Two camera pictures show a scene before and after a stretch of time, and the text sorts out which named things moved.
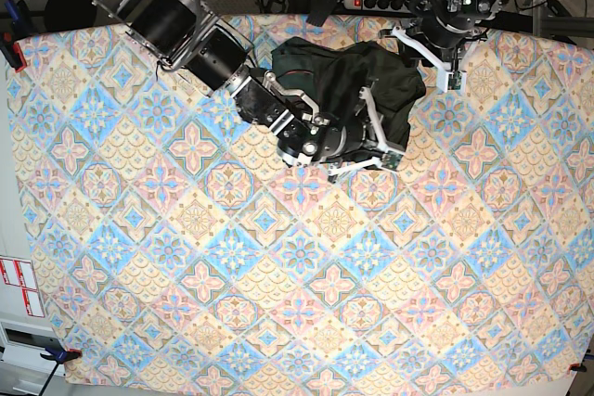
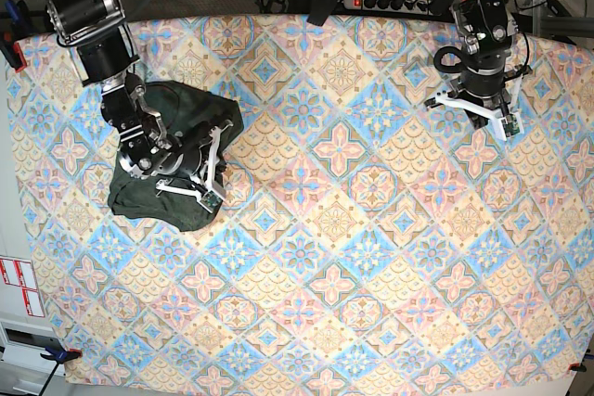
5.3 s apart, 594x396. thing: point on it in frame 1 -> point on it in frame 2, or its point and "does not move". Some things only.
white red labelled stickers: (19, 274) does not move
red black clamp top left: (22, 29) does not move
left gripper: (354, 140) -> (187, 161)
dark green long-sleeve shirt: (334, 75) -> (184, 203)
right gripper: (439, 35) -> (487, 90)
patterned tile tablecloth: (176, 247) does not move
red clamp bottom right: (576, 366) does not move
